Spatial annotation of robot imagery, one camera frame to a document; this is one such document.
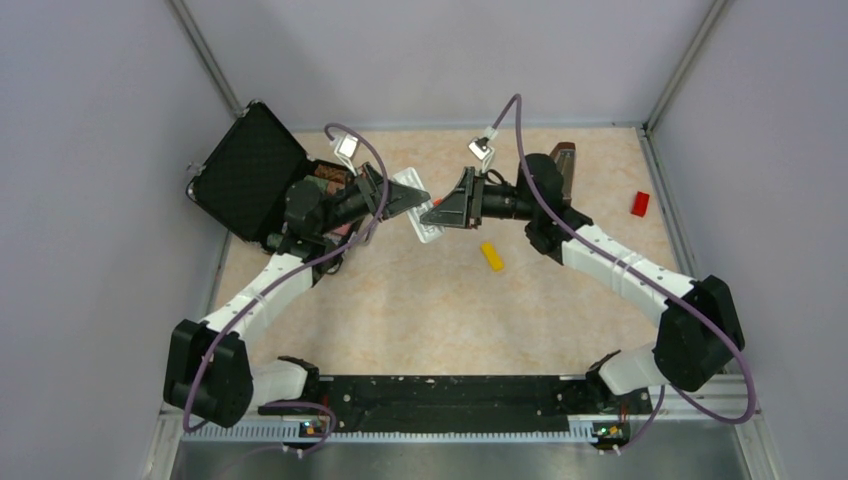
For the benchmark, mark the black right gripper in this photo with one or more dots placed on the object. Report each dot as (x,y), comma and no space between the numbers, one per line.
(463,207)

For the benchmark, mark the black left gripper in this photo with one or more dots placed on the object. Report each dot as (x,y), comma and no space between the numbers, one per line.
(369,183)

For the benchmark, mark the white remote control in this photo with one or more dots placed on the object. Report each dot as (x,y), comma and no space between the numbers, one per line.
(426,233)

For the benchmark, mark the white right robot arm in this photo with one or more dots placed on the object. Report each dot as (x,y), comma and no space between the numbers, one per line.
(696,319)

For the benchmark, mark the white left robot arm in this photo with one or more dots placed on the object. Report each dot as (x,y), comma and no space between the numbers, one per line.
(208,371)

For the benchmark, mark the yellow toy block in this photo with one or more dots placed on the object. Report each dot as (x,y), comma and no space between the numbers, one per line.
(492,257)

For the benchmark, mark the brown wooden metronome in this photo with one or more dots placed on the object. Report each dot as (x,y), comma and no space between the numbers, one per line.
(564,157)

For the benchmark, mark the black poker chip case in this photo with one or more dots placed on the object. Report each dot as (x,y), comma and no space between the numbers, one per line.
(243,182)

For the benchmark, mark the red toy brick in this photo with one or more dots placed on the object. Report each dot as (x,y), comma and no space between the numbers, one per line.
(640,204)

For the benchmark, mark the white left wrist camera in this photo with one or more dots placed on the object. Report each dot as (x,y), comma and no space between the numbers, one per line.
(344,149)

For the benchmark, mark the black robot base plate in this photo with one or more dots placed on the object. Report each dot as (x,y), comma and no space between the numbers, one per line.
(475,404)

